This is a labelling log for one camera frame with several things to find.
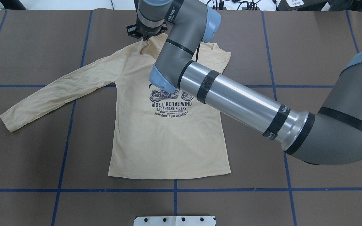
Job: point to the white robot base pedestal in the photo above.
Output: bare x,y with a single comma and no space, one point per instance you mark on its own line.
175,221

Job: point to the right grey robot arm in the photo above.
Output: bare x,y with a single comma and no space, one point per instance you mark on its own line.
333,136

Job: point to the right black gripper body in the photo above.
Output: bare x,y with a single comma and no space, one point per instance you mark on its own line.
146,31

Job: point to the beige long-sleeve printed shirt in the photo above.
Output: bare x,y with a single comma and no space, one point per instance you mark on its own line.
157,134

